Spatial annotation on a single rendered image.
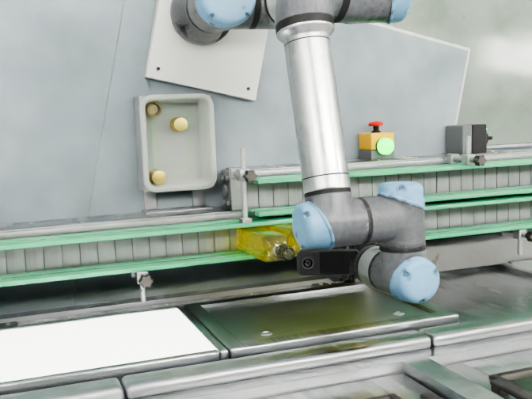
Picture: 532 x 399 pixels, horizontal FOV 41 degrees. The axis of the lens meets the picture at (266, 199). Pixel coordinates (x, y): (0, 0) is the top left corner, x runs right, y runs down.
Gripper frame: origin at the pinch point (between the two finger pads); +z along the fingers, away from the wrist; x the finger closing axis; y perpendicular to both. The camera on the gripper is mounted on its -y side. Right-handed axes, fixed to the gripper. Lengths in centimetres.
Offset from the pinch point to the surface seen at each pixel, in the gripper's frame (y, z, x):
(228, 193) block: -9.5, 28.8, 10.0
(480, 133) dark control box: 64, 32, 21
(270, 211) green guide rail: -2.7, 19.1, 6.1
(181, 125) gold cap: -18.6, 34.0, 26.3
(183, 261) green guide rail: -23.2, 20.1, -3.4
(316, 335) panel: -8.0, -16.0, -12.3
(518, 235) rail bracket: 66, 19, -6
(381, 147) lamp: 32.7, 30.2, 18.7
